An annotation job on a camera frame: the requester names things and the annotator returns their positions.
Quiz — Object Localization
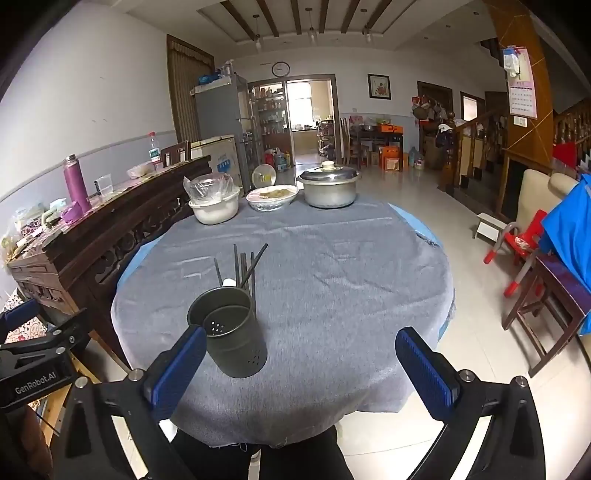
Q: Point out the dark perforated metal utensil holder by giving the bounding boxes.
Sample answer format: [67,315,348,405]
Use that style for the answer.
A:
[187,286,269,379]

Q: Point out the framed wall picture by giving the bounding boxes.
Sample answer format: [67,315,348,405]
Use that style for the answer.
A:
[368,74,392,100]

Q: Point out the orange cardboard box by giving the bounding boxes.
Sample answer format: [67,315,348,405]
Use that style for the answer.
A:
[379,145,404,172]

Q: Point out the red plastic chair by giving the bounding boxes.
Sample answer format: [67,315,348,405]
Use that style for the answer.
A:
[483,210,548,296]

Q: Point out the purple thermos bottle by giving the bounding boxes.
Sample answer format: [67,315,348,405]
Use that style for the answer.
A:
[63,154,92,217]

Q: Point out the grey refrigerator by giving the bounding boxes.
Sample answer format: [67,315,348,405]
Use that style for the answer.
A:
[194,74,252,185]

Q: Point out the blue cloth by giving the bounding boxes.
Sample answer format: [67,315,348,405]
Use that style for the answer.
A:
[540,174,591,335]

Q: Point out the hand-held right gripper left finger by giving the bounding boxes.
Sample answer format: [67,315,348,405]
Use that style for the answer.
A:
[46,325,208,480]

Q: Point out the white round fan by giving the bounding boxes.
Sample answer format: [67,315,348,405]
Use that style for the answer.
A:
[252,164,278,189]

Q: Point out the grey tablecloth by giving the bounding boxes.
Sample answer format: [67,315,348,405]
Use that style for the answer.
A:
[111,194,455,448]

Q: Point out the clear plastic bag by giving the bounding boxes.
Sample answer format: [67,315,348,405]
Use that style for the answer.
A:
[183,173,235,204]

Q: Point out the clear plastic bottle red cap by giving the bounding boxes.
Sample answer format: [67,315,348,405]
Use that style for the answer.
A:
[147,131,163,169]

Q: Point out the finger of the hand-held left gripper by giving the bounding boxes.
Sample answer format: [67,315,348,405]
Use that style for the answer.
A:
[0,299,90,365]

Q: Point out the carved dark wooden sideboard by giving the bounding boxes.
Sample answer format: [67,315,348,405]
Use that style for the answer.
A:
[7,154,213,370]

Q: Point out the brown door curtain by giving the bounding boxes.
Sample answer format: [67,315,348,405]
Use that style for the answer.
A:
[166,34,215,158]

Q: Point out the wooden chair back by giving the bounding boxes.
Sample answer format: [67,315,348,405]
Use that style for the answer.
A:
[161,141,192,169]

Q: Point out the pink wall calendar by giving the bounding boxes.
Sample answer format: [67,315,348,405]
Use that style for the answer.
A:
[502,46,540,118]

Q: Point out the glass display cabinet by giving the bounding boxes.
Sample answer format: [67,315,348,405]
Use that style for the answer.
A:
[248,80,289,162]

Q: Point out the person's dark trousers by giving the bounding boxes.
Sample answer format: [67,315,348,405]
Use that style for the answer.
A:
[171,425,361,480]

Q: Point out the white plastic basin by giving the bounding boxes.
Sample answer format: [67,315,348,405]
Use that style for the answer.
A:
[188,187,241,226]

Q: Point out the light blue table cover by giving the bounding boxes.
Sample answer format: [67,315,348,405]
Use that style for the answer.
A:
[115,202,451,342]

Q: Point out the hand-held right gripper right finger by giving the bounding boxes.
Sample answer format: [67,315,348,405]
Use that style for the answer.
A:
[394,326,559,480]

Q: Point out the dark wooden chair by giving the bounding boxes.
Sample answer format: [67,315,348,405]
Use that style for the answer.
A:
[502,254,591,378]

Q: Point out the wooden stair railing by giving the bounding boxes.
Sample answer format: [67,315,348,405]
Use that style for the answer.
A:
[438,108,509,195]

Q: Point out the aluminium pot with lid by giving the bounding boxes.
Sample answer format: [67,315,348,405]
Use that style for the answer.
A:
[296,161,362,209]

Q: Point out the white step stool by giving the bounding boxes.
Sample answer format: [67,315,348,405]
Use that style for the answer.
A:
[473,212,506,241]

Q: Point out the white chest freezer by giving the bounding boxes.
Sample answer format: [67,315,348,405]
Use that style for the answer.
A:
[190,135,243,188]

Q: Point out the pile of small packets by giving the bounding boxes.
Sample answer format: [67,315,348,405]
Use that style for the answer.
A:
[0,198,70,264]

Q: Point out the beige armchair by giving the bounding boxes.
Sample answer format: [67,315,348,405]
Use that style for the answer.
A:
[515,168,578,227]

